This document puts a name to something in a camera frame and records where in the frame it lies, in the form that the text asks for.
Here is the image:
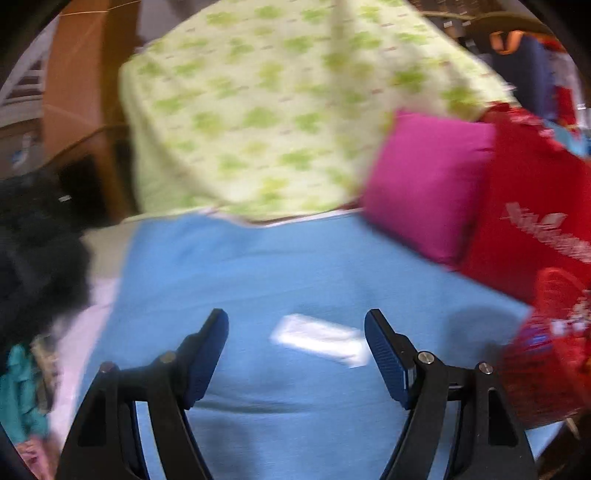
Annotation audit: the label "red paper shopping bag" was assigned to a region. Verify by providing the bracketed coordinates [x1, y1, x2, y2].
[459, 104, 591, 305]

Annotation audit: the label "teal cloth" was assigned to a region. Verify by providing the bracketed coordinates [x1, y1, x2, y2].
[0, 344, 51, 444]

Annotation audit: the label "white paper box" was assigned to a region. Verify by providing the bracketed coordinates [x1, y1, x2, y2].
[269, 314, 370, 368]

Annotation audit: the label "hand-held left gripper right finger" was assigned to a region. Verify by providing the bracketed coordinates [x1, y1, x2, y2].
[364, 308, 539, 480]

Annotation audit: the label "pink pillow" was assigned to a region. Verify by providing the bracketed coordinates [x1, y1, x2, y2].
[360, 110, 499, 268]

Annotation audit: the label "dark wooden cabinet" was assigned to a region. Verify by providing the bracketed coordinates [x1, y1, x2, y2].
[58, 138, 130, 227]

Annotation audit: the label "dark blue bag orange handles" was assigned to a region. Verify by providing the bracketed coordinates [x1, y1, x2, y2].
[489, 30, 559, 125]

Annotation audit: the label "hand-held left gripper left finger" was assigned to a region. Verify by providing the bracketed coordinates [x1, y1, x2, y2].
[55, 308, 230, 480]

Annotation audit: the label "green clover print quilt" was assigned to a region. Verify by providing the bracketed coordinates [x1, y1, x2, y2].
[117, 0, 518, 227]

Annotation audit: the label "black padded jacket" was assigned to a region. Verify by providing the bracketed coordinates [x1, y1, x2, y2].
[0, 171, 93, 347]

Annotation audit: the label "light blue box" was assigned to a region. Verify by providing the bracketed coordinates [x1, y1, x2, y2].
[549, 122, 591, 158]

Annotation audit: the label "blue blanket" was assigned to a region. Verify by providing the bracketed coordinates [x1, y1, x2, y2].
[76, 212, 568, 480]

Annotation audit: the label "wooden pillar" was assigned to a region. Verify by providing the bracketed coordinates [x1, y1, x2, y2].
[41, 0, 144, 222]

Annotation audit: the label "red plastic mesh basket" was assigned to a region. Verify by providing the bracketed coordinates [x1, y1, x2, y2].
[501, 268, 591, 430]

